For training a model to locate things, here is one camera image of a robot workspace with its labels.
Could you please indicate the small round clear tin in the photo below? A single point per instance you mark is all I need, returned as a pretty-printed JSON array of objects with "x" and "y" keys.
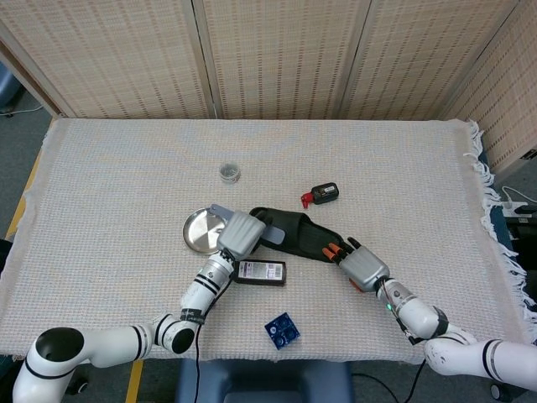
[{"x": 230, "y": 173}]

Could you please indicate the black bottle with red cap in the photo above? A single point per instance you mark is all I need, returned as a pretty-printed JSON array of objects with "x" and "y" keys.
[{"x": 325, "y": 193}]

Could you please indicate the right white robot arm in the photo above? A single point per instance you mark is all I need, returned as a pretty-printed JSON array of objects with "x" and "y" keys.
[{"x": 440, "y": 327}]

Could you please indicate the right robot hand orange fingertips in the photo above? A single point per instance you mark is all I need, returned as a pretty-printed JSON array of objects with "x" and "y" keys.
[{"x": 363, "y": 266}]

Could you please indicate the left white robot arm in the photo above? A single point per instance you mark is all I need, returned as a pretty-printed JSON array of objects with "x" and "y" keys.
[{"x": 126, "y": 340}]

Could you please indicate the black box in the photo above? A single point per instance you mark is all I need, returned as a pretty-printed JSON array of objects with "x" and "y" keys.
[{"x": 522, "y": 224}]

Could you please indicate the woven bamboo screen panel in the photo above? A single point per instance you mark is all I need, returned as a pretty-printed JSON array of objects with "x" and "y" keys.
[
  {"x": 423, "y": 54},
  {"x": 109, "y": 54},
  {"x": 285, "y": 54},
  {"x": 503, "y": 92}
]

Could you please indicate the round stainless steel plate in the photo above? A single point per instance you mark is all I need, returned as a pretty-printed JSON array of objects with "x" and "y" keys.
[{"x": 201, "y": 233}]

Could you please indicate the brown bottle with white cap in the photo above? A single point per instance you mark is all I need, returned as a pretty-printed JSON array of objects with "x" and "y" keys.
[{"x": 262, "y": 273}]

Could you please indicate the beige woven tablecloth with fringe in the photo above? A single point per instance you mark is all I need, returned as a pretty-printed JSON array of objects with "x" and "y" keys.
[{"x": 268, "y": 147}]

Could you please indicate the white power strip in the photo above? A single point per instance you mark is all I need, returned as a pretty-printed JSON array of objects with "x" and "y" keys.
[{"x": 514, "y": 203}]

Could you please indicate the blue plastic block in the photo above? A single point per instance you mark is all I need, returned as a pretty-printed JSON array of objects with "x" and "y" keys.
[{"x": 282, "y": 330}]

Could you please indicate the black slipper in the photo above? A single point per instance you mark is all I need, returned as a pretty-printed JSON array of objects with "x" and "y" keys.
[{"x": 306, "y": 235}]

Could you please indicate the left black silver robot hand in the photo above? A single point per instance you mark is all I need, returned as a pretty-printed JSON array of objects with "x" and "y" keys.
[{"x": 241, "y": 233}]

